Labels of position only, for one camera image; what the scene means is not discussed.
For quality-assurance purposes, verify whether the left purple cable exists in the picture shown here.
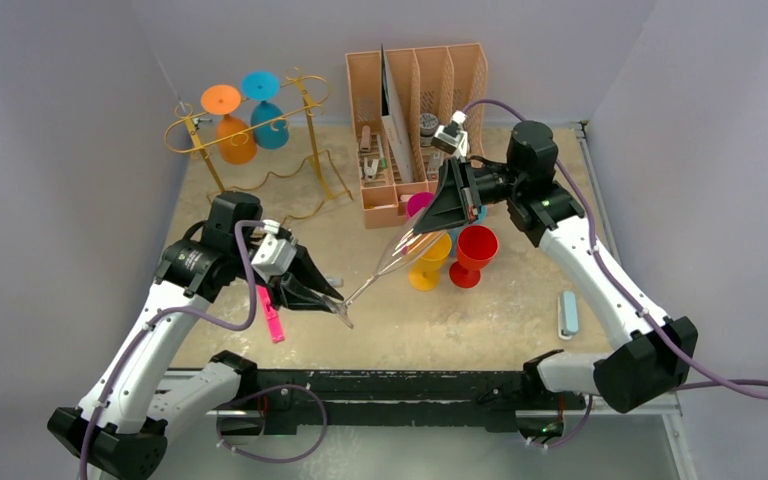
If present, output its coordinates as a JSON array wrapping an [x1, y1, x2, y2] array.
[[77, 219, 328, 480]]

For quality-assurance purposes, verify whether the white folder in organizer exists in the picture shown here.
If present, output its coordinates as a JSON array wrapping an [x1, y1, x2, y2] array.
[[380, 45, 415, 183]]

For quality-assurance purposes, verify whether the orange plastic wine glass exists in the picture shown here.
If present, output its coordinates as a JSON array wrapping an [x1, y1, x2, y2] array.
[[200, 84, 257, 165]]

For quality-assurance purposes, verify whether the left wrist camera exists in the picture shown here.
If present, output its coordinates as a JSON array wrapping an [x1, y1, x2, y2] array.
[[251, 233, 297, 282]]

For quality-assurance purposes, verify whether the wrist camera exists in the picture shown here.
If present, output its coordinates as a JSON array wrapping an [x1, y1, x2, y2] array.
[[251, 233, 297, 282], [431, 110, 469, 163]]

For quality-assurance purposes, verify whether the round grey tin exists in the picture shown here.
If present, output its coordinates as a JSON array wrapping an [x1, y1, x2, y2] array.
[[419, 112, 440, 147]]

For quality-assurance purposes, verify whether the yellow plastic wine glass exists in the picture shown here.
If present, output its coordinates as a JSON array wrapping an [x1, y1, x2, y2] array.
[[408, 232, 452, 292]]

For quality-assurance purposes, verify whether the light blue wine glass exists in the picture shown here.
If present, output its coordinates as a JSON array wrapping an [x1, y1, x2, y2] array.
[[448, 206, 488, 257]]

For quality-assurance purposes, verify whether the red plastic wine glass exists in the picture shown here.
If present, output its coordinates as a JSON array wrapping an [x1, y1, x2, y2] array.
[[449, 224, 499, 289]]

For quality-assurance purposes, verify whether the pink flat clip tool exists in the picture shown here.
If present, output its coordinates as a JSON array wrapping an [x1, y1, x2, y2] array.
[[257, 286, 285, 344]]

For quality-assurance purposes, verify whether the aluminium table frame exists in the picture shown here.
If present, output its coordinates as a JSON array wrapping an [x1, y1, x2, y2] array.
[[79, 119, 697, 480]]

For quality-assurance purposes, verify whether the magenta plastic wine glass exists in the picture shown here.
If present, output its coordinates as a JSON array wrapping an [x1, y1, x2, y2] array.
[[406, 192, 434, 218]]

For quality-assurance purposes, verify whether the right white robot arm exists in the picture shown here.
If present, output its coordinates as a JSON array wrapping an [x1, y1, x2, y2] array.
[[414, 121, 698, 413]]

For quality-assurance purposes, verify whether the peach desk organizer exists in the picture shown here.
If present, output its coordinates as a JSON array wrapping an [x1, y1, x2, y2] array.
[[345, 43, 488, 229]]

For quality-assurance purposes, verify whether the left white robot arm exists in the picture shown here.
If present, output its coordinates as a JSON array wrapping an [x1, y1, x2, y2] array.
[[47, 191, 341, 479]]

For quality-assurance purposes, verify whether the clear wine glass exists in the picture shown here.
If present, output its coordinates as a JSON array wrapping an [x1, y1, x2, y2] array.
[[330, 215, 443, 329]]

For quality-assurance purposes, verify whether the gold wire glass rack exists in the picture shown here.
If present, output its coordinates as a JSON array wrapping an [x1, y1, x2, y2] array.
[[163, 67, 353, 223]]

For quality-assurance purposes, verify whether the dark blue wine glass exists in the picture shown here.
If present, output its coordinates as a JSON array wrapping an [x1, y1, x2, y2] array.
[[241, 70, 289, 150]]

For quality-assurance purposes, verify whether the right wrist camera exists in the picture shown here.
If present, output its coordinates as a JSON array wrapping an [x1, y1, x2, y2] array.
[[431, 110, 469, 163]]

